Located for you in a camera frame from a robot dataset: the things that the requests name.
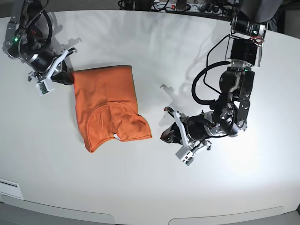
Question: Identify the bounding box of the orange T-shirt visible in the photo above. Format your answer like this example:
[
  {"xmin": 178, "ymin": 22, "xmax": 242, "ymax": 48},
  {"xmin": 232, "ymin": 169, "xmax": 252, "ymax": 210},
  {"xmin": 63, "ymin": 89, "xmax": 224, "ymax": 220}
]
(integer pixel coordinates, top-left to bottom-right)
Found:
[{"xmin": 73, "ymin": 65, "xmax": 152, "ymax": 153}]

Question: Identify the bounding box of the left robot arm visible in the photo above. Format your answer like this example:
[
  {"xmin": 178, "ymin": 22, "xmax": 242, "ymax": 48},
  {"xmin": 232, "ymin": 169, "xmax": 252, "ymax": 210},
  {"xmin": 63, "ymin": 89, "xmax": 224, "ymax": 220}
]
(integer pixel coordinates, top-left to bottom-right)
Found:
[{"xmin": 160, "ymin": 0, "xmax": 282, "ymax": 152}]

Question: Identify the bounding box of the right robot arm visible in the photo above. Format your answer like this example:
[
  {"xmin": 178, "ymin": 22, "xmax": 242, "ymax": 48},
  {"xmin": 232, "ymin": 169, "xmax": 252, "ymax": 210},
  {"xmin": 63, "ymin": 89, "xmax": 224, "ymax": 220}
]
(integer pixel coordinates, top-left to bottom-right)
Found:
[{"xmin": 3, "ymin": 0, "xmax": 77, "ymax": 85}]

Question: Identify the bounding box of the white label sticker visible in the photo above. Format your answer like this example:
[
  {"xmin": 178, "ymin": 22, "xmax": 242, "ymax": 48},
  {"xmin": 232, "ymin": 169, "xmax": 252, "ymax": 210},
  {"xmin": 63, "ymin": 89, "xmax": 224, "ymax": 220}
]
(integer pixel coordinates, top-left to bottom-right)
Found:
[{"xmin": 0, "ymin": 179, "xmax": 23, "ymax": 200}]

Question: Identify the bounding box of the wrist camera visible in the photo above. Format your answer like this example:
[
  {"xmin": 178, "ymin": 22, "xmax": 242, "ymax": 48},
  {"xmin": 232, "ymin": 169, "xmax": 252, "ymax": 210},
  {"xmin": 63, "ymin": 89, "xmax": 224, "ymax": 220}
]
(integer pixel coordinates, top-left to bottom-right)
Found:
[
  {"xmin": 175, "ymin": 146, "xmax": 195, "ymax": 166},
  {"xmin": 36, "ymin": 79, "xmax": 55, "ymax": 96}
]

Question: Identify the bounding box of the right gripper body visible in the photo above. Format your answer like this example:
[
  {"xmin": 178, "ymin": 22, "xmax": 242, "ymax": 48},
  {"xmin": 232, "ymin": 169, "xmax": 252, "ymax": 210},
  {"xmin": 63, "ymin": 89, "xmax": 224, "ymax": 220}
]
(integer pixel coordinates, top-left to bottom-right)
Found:
[{"xmin": 27, "ymin": 47, "xmax": 77, "ymax": 82}]

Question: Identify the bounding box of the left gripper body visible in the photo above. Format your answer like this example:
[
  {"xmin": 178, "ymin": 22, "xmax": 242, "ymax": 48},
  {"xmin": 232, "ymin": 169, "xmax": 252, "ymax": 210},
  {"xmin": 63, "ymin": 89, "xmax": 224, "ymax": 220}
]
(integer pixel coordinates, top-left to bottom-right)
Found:
[{"xmin": 164, "ymin": 107, "xmax": 212, "ymax": 151}]

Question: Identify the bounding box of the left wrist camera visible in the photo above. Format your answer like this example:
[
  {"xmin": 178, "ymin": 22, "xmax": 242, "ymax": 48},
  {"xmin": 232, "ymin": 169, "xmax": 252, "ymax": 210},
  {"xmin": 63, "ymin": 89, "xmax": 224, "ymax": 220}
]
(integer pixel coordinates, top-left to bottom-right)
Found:
[{"xmin": 175, "ymin": 146, "xmax": 195, "ymax": 166}]

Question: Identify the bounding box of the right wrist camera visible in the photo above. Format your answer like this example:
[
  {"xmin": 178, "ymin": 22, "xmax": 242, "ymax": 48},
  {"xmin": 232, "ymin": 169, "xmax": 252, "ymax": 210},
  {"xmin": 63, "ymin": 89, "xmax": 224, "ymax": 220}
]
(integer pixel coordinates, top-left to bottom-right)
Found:
[{"xmin": 36, "ymin": 79, "xmax": 55, "ymax": 96}]

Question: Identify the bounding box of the white power strip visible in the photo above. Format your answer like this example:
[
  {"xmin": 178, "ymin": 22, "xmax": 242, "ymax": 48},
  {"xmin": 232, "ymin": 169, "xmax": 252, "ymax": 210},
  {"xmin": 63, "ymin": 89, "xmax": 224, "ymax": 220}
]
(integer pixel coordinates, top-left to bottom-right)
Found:
[{"xmin": 151, "ymin": 0, "xmax": 222, "ymax": 14}]

